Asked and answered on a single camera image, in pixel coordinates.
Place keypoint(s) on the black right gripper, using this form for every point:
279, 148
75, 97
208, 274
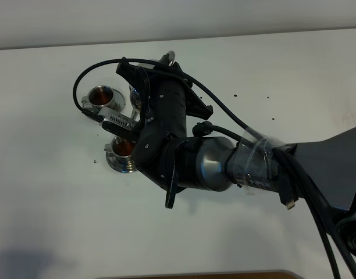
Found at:
167, 99

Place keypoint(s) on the stainless steel teapot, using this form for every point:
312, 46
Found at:
134, 97

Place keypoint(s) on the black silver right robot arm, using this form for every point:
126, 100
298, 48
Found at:
178, 148

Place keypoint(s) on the far stainless steel saucer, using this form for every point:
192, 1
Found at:
120, 104

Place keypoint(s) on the stainless steel saucer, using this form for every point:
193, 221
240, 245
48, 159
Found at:
122, 163
120, 104

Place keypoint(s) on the far stainless steel teacup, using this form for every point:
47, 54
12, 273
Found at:
100, 97

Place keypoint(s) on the stainless steel teacup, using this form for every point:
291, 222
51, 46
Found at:
120, 147
100, 97

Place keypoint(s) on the near stainless steel teacup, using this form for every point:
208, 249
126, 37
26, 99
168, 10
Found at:
120, 147

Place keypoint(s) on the near stainless steel saucer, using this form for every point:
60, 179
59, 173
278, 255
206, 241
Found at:
122, 163

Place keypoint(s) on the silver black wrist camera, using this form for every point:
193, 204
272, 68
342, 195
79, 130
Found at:
116, 123

